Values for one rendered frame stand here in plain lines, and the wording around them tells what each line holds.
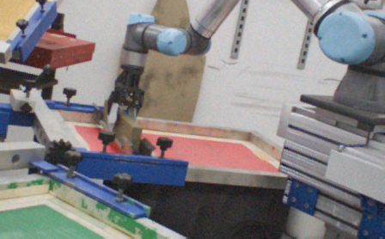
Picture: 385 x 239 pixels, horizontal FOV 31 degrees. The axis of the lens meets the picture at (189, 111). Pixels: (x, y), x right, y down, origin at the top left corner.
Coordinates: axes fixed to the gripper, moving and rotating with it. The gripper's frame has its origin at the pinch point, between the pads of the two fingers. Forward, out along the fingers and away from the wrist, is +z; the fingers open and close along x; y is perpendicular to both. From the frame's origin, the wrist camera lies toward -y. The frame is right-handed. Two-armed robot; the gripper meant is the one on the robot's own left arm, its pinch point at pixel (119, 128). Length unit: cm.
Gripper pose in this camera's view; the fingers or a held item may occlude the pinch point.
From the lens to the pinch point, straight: 213.0
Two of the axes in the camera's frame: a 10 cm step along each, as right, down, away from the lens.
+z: -1.9, 9.6, 1.8
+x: 9.2, 1.2, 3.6
